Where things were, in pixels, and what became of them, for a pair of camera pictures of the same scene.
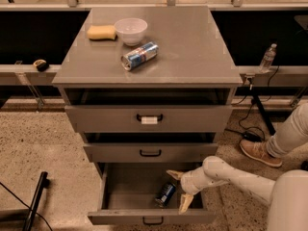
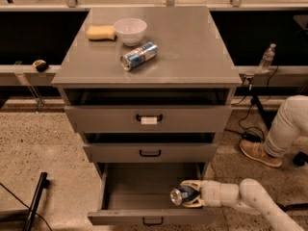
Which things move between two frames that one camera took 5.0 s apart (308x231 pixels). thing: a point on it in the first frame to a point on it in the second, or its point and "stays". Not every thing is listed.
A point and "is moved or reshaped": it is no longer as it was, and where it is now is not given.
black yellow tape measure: [41, 64] stays
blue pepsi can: [166, 194] is moved or reshaped
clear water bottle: [268, 59] stays
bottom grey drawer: [129, 191] stays
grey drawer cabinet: [148, 89] stays
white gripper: [190, 183] to [211, 192]
